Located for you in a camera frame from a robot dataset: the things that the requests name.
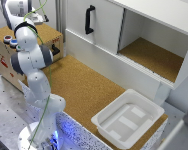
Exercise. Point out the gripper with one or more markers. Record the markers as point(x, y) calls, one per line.
point(36, 16)

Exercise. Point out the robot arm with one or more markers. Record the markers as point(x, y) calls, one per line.
point(34, 63)

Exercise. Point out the blue button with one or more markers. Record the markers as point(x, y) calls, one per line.
point(13, 42)

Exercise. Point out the green button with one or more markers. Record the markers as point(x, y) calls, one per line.
point(18, 48)

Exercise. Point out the red button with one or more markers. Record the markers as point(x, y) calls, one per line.
point(7, 39)

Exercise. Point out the wooden drawer box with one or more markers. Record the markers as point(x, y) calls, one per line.
point(4, 63)

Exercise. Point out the white sliding door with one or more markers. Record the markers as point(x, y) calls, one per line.
point(104, 23)

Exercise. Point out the white cabinet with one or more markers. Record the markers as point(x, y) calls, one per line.
point(150, 50)

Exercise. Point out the white plastic box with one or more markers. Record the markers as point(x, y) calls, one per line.
point(129, 120)

